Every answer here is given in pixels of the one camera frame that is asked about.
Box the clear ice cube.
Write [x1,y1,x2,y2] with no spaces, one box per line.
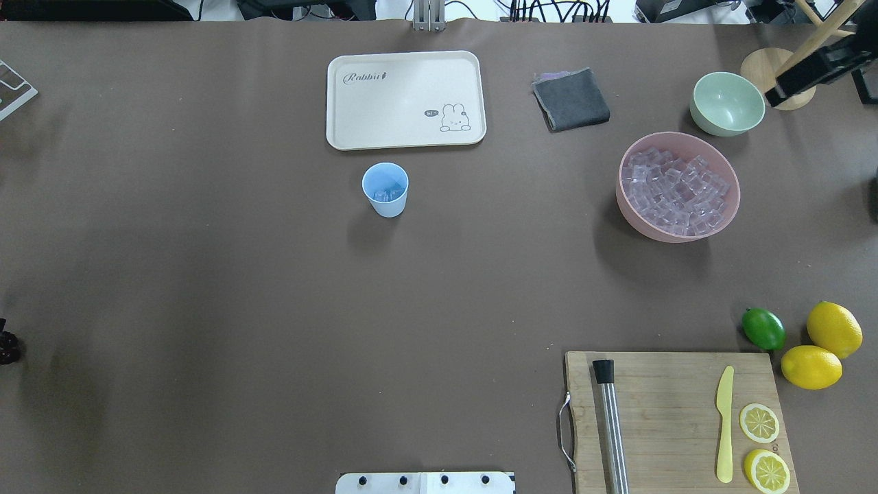
[371,189,392,202]
[385,184,407,201]

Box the wooden cup tree stand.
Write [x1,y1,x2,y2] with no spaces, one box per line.
[741,1,876,110]

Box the pile of ice cubes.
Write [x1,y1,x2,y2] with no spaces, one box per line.
[620,147,732,237]

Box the light blue cup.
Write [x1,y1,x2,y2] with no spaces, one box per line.
[361,162,409,218]

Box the dark cherry pair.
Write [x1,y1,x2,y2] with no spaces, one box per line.
[0,331,21,365]

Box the green bowl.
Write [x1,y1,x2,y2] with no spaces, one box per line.
[689,71,766,137]

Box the pink bowl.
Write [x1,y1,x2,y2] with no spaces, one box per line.
[617,131,741,243]

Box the yellow lemon outer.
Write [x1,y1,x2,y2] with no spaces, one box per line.
[806,301,864,360]

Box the grey folded cloth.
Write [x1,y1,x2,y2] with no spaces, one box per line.
[531,67,611,132]

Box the green lime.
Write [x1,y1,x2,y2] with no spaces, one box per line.
[741,307,787,351]

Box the yellow lemon near lime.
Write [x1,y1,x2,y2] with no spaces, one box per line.
[781,345,843,390]

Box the lemon slice near knife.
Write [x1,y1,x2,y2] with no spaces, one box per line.
[738,403,781,444]

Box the wooden cutting board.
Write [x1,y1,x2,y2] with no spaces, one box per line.
[565,351,783,493]

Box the lemon slice far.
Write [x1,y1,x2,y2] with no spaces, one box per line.
[744,448,792,493]

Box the cream rabbit tray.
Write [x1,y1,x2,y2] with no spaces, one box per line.
[326,50,487,151]

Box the yellow plastic knife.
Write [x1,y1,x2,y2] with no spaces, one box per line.
[715,366,735,484]

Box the steel muddler black tip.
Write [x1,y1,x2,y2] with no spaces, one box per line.
[592,359,630,493]

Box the white wire cup rack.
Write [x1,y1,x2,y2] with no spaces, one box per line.
[0,60,38,121]

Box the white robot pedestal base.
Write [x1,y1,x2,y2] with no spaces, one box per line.
[335,470,517,493]

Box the aluminium frame post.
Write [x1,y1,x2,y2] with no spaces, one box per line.
[412,0,446,32]

